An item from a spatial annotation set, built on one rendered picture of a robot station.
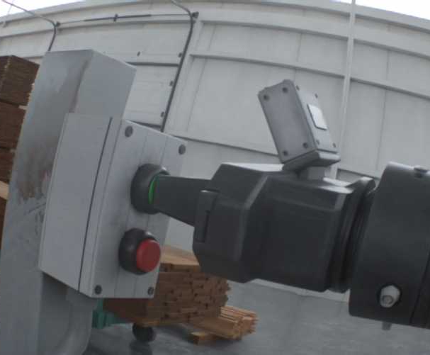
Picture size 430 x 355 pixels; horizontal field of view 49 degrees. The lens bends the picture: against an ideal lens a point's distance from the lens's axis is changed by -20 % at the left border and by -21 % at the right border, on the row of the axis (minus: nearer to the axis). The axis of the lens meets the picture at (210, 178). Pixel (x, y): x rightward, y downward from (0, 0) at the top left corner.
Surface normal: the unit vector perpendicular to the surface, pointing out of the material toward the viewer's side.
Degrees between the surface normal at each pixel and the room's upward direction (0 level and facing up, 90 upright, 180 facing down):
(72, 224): 90
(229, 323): 90
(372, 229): 84
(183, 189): 98
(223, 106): 91
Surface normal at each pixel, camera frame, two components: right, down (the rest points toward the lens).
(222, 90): -0.49, -0.21
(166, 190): -0.50, 0.00
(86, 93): 0.85, 0.18
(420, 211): -0.33, -0.54
